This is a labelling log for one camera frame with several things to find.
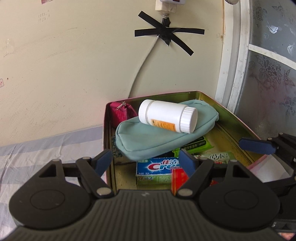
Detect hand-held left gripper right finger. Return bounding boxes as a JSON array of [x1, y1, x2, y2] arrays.
[[176, 149, 251, 198]]

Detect white power cable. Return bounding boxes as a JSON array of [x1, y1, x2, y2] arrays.
[[128, 35, 160, 98]]

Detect green wet wipes packet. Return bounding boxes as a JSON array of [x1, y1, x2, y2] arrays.
[[173, 136, 215, 156]]

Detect floral frosted window pane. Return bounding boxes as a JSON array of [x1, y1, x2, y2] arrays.
[[231, 0, 296, 141]]

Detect green and teal toothpaste box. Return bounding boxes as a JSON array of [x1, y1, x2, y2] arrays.
[[135, 157, 185, 185]]

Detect white window frame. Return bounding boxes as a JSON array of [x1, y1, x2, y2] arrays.
[[215, 0, 252, 117]]

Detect black tape strips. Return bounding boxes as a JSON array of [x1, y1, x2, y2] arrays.
[[134, 10, 205, 56]]

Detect teal fabric pouch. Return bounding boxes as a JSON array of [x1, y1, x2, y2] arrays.
[[115, 99, 220, 161]]

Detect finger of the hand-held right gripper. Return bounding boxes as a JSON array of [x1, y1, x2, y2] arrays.
[[239, 133, 296, 164], [262, 175, 296, 193]]

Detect magenta zip wallet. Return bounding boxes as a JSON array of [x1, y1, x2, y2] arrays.
[[109, 101, 138, 129]]

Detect red cigarette pack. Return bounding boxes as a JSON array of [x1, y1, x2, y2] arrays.
[[170, 167, 190, 195]]

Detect white power strip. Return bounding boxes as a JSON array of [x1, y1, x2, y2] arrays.
[[154, 0, 188, 14]]

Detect green white snack packet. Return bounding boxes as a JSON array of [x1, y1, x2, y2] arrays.
[[194, 151, 237, 163]]

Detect pink biscuit tin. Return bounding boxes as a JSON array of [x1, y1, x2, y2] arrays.
[[102, 91, 270, 193]]

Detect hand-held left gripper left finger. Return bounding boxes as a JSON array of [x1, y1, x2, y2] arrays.
[[39, 149, 114, 198]]

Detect striped bed sheet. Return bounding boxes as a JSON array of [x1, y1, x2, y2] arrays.
[[0, 126, 110, 233]]

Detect white pill bottle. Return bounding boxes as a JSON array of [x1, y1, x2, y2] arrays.
[[138, 99, 198, 134]]

